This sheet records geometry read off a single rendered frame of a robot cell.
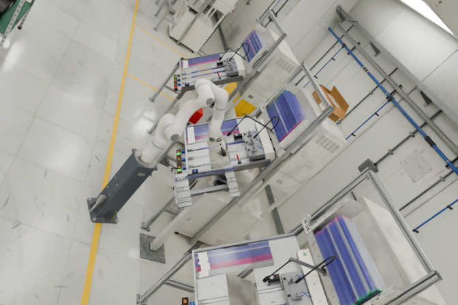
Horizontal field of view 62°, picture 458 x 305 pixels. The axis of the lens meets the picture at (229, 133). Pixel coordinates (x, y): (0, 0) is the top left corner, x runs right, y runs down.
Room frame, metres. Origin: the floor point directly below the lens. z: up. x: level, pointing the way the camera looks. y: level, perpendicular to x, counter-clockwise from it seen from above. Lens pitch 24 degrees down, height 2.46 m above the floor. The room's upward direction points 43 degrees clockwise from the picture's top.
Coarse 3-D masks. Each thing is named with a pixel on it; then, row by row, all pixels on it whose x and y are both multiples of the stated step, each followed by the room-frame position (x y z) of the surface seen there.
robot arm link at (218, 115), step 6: (216, 108) 2.65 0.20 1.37; (216, 114) 2.67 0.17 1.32; (222, 114) 2.69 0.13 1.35; (216, 120) 2.69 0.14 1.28; (222, 120) 2.72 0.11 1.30; (210, 126) 2.67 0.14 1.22; (216, 126) 2.67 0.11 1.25; (210, 132) 2.67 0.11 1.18; (216, 132) 2.67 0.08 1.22; (210, 138) 2.68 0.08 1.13; (216, 138) 2.70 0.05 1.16
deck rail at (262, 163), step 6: (252, 162) 2.93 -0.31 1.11; (258, 162) 2.94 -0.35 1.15; (264, 162) 2.96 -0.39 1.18; (270, 162) 2.98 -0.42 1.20; (216, 168) 2.82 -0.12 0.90; (222, 168) 2.83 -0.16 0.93; (240, 168) 2.89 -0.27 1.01; (246, 168) 2.92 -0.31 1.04; (252, 168) 2.94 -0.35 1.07; (210, 174) 2.80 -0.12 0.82; (216, 174) 2.83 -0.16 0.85
